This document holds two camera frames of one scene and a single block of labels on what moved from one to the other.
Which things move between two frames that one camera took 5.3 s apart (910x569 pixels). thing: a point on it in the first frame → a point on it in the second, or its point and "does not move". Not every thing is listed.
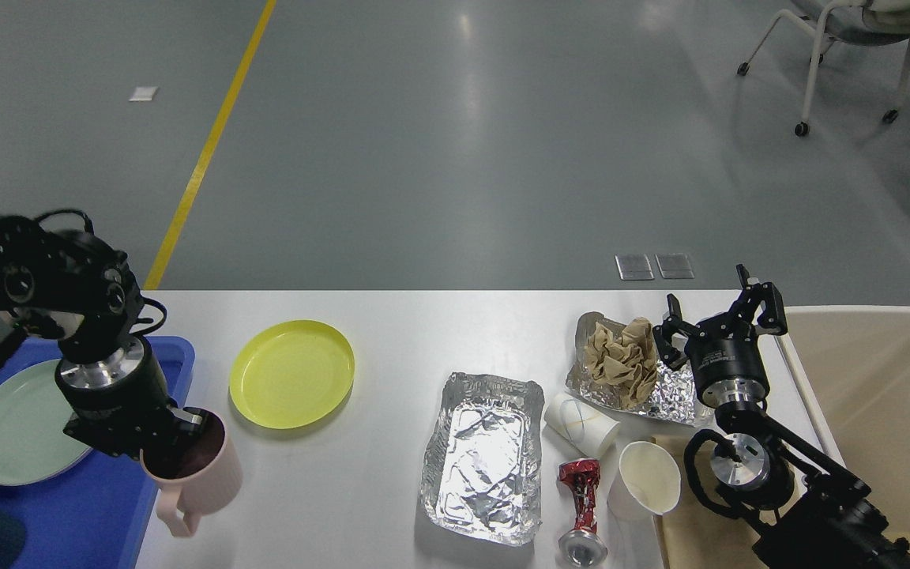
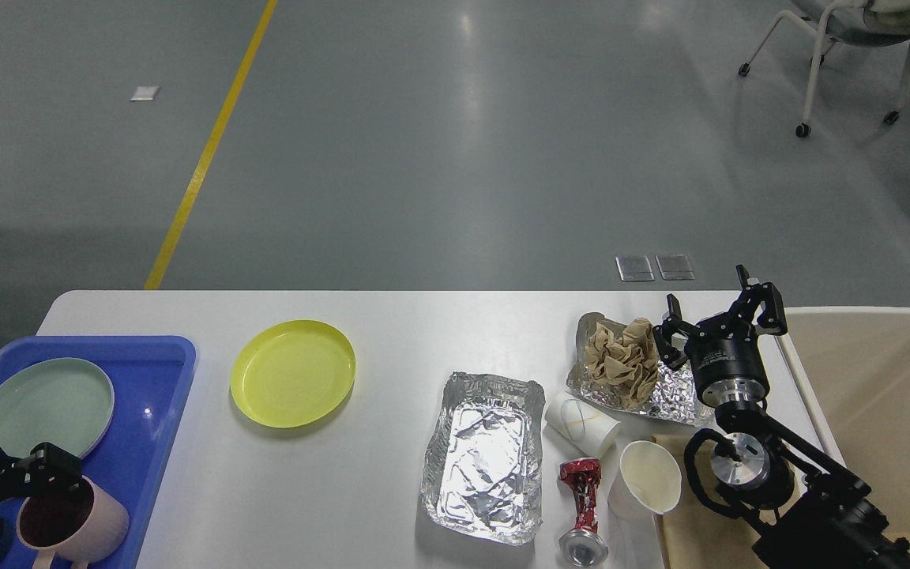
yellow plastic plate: x=291 y=374 does not move
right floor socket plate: x=674 y=265 does not move
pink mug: x=199 y=476 → x=81 y=526
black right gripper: x=725 y=353 does not move
